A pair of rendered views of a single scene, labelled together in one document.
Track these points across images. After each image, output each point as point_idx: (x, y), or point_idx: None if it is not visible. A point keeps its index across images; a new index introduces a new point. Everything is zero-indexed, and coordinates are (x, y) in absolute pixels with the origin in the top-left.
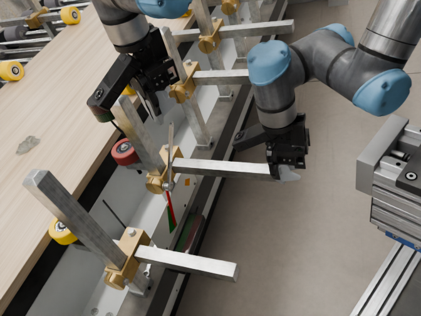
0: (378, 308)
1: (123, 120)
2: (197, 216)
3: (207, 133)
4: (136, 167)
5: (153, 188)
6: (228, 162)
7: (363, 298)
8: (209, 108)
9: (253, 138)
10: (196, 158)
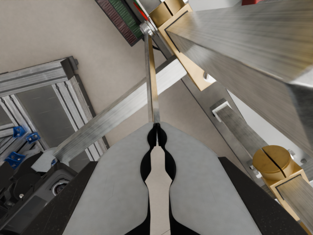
0: (64, 99)
1: (249, 32)
2: (134, 38)
3: (223, 123)
4: (241, 2)
5: (163, 1)
6: (111, 127)
7: (74, 97)
8: (274, 136)
9: (16, 209)
10: (214, 89)
